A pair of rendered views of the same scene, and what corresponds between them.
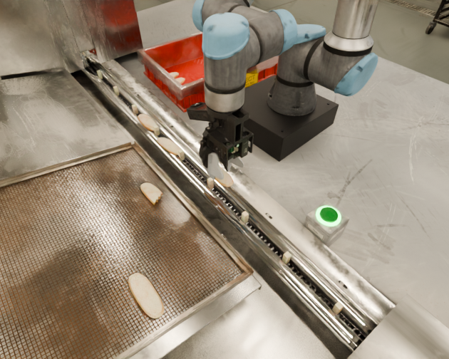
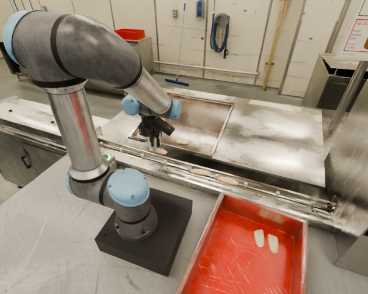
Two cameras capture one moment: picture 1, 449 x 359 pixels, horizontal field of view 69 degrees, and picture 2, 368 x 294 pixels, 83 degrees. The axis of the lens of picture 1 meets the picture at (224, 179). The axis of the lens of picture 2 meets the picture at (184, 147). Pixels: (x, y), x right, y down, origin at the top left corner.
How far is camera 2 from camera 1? 1.39 m
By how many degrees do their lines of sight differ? 92
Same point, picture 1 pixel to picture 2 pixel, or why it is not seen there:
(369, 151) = (71, 230)
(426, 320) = not seen: hidden behind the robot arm
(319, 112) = (111, 218)
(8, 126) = (265, 135)
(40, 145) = (241, 136)
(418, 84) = not seen: outside the picture
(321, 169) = not seen: hidden behind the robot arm
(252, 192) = (142, 163)
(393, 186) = (62, 206)
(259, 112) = (157, 198)
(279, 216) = (127, 159)
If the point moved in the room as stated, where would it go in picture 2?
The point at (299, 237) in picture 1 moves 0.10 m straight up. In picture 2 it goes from (117, 155) to (113, 140)
